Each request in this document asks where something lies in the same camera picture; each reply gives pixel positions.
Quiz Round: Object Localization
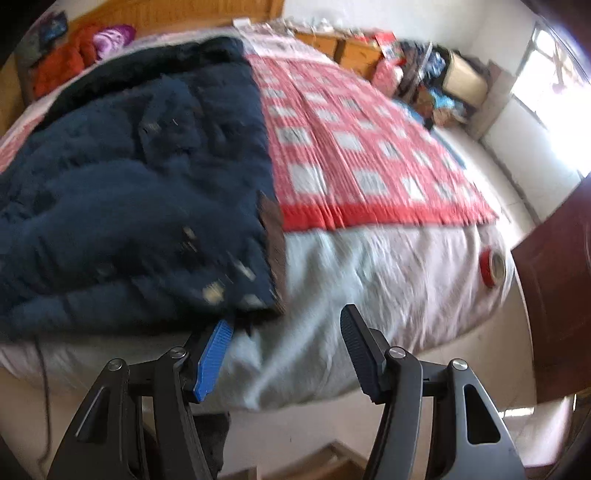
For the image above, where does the wooden nightstand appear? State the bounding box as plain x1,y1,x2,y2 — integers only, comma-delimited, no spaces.
295,30,384,79

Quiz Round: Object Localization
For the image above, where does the red box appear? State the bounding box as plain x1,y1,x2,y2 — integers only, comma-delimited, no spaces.
374,31,399,58

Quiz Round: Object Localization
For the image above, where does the thin black cable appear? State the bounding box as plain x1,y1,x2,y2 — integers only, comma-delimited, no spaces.
36,342,52,467

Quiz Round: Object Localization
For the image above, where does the purple cloth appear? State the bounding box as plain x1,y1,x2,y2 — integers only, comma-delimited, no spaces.
92,24,137,58

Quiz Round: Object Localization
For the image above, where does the pale bedsheet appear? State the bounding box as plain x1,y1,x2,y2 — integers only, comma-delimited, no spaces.
0,21,515,411

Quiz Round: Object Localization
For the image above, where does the pink patterned bag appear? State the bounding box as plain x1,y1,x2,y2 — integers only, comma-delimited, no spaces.
372,58,406,97

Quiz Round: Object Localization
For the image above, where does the red checked blanket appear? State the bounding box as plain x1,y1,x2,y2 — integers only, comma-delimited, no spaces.
242,53,499,232

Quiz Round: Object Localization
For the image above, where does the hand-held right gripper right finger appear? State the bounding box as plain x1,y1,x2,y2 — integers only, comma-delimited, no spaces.
339,304,527,480

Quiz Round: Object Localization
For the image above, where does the dark wooden door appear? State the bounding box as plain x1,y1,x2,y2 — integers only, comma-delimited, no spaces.
510,178,591,407

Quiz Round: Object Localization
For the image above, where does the window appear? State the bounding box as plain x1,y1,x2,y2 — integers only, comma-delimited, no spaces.
512,22,591,136

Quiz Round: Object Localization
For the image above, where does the red tape roll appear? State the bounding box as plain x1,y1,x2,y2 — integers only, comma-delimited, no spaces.
479,249,508,289

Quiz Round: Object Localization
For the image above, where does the wooden headboard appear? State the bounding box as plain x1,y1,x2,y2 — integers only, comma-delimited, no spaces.
14,0,284,100

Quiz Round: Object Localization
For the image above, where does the navy padded jacket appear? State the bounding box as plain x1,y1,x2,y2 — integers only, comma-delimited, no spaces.
0,37,287,344

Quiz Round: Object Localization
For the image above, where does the pile of dark clutter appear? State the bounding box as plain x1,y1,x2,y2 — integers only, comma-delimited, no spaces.
397,41,467,127

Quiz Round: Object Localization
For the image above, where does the orange cloth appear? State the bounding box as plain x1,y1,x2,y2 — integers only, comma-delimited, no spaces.
33,23,105,97

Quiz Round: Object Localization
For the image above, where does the dark blue cloth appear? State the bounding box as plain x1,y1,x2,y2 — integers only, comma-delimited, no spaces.
38,13,70,47

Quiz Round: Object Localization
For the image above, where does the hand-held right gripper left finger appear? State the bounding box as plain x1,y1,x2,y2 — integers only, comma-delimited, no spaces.
48,318,236,480

